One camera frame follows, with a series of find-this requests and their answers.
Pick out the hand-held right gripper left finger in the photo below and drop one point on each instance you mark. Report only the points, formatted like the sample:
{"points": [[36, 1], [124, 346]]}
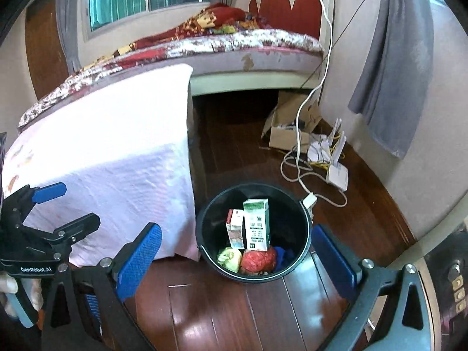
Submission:
{"points": [[140, 259]]}

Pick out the person's left hand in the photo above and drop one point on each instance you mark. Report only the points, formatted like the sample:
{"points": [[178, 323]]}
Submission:
{"points": [[35, 294]]}

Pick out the white flat modem box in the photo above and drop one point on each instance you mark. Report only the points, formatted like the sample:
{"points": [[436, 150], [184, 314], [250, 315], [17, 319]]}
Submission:
{"points": [[337, 176]]}

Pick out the black trash bin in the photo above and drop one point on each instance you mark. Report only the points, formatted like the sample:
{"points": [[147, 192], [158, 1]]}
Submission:
{"points": [[212, 234]]}

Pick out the cardboard box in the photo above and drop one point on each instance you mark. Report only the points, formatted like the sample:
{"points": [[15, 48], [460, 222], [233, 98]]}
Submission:
{"points": [[285, 139]]}

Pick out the red patterned blanket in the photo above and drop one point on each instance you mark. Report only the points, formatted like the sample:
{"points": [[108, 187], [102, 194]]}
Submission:
{"points": [[190, 25]]}

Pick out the bed with floral sheet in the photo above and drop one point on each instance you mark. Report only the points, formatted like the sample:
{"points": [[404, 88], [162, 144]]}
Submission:
{"points": [[256, 62]]}

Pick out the white charger plug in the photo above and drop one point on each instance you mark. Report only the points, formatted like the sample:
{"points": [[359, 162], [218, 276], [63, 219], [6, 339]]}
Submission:
{"points": [[309, 201]]}

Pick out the blue cloth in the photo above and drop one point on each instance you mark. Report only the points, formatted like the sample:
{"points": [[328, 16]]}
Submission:
{"points": [[285, 256]]}

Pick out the colourful printed pillow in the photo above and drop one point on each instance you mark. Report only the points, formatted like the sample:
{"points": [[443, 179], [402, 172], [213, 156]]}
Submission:
{"points": [[230, 28]]}

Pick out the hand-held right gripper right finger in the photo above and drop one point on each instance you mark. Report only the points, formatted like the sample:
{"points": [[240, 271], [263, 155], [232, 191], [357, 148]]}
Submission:
{"points": [[332, 259]]}

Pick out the brown wooden door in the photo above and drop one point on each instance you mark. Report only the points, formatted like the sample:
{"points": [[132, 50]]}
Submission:
{"points": [[45, 51]]}

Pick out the red mesh bag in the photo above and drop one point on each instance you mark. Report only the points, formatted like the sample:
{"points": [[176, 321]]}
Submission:
{"points": [[257, 260]]}

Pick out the red and white headboard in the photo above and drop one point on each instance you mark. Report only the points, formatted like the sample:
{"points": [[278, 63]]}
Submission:
{"points": [[292, 3]]}

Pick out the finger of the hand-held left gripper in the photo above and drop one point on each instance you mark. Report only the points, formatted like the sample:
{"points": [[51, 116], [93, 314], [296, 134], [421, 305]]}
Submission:
{"points": [[49, 191], [80, 225]]}

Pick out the small red and white carton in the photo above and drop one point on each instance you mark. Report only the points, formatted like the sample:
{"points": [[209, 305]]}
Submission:
{"points": [[235, 228]]}

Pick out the pink floral tablecloth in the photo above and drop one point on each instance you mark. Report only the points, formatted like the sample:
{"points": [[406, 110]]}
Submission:
{"points": [[109, 153]]}

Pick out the white router with antennas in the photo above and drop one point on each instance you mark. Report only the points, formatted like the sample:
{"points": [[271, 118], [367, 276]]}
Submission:
{"points": [[321, 148]]}

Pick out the green and white carton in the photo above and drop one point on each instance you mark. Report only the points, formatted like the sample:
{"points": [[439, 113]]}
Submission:
{"points": [[256, 223]]}

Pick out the yellow bag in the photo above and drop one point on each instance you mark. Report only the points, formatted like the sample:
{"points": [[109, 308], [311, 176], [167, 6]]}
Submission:
{"points": [[229, 259]]}

